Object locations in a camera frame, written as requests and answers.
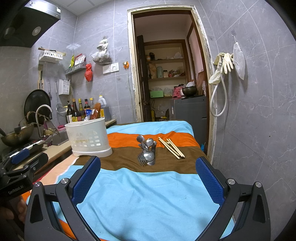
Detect ornate steel fork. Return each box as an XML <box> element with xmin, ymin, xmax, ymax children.
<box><xmin>137</xmin><ymin>143</ymin><xmax>147</xmax><ymax>166</ymax></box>

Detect white plastic utensil holder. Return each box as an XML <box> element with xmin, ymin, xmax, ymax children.
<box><xmin>65</xmin><ymin>118</ymin><xmax>112</xmax><ymax>158</ymax></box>

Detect white plastic bag on wall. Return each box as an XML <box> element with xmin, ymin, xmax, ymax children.
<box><xmin>91</xmin><ymin>36</ymin><xmax>112</xmax><ymax>65</ymax></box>

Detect red plastic bag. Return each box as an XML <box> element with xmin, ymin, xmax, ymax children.
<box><xmin>84</xmin><ymin>63</ymin><xmax>93</xmax><ymax>82</ymax></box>

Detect black bowl on cabinet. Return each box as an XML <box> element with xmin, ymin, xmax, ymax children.
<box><xmin>182</xmin><ymin>86</ymin><xmax>198</xmax><ymax>98</ymax></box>

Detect white hose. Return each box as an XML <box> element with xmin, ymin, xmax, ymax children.
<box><xmin>209</xmin><ymin>74</ymin><xmax>228</xmax><ymax>118</ymax></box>

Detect dark sauce bottle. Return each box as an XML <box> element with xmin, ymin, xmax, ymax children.
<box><xmin>72</xmin><ymin>98</ymin><xmax>82</xmax><ymax>122</ymax></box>

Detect large oil jug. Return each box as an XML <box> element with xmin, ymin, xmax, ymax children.
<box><xmin>98</xmin><ymin>95</ymin><xmax>111</xmax><ymax>121</ymax></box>

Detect wire spice shelf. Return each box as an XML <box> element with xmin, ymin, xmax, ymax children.
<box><xmin>65</xmin><ymin>61</ymin><xmax>86</xmax><ymax>75</ymax></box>

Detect green box on shelf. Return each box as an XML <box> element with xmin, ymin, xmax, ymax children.
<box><xmin>149</xmin><ymin>90</ymin><xmax>164</xmax><ymax>98</ymax></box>

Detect white wall socket panel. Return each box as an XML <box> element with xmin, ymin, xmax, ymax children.
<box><xmin>102</xmin><ymin>62</ymin><xmax>119</xmax><ymax>74</ymax></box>

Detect chrome sink faucet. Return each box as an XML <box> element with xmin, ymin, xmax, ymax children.
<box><xmin>35</xmin><ymin>104</ymin><xmax>54</xmax><ymax>140</ymax></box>

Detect person's left hand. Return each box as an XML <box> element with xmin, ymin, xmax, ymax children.
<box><xmin>1</xmin><ymin>196</ymin><xmax>27</xmax><ymax>223</ymax></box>

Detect white rubber gloves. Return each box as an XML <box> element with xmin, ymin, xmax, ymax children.
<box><xmin>208</xmin><ymin>52</ymin><xmax>234</xmax><ymax>85</ymax></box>

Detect black range hood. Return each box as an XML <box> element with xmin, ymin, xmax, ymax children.
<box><xmin>1</xmin><ymin>1</ymin><xmax>61</xmax><ymax>48</ymax></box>

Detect dark grey cabinet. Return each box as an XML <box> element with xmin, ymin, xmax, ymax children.
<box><xmin>169</xmin><ymin>96</ymin><xmax>208</xmax><ymax>145</ymax></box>

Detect striped blue orange brown cloth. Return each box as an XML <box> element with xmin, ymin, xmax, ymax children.
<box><xmin>21</xmin><ymin>120</ymin><xmax>235</xmax><ymax>241</ymax></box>

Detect wooden chopstick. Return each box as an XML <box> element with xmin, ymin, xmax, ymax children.
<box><xmin>158</xmin><ymin>136</ymin><xmax>181</xmax><ymax>160</ymax></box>
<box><xmin>162</xmin><ymin>138</ymin><xmax>183</xmax><ymax>159</ymax></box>
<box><xmin>167</xmin><ymin>138</ymin><xmax>185</xmax><ymax>159</ymax></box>

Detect black wok on wall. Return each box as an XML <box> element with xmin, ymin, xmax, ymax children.
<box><xmin>23</xmin><ymin>89</ymin><xmax>51</xmax><ymax>123</ymax></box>

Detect brass wok on stove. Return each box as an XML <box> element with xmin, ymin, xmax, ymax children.
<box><xmin>1</xmin><ymin>123</ymin><xmax>34</xmax><ymax>147</ymax></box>

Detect clear plastic bag on hook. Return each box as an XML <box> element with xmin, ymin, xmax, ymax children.
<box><xmin>233</xmin><ymin>34</ymin><xmax>245</xmax><ymax>80</ymax></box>

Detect wooden shelf unit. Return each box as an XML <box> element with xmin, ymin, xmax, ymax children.
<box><xmin>140</xmin><ymin>39</ymin><xmax>191</xmax><ymax>121</ymax></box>

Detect white wall basket rack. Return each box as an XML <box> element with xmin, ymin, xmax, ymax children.
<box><xmin>38</xmin><ymin>47</ymin><xmax>66</xmax><ymax>63</ymax></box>

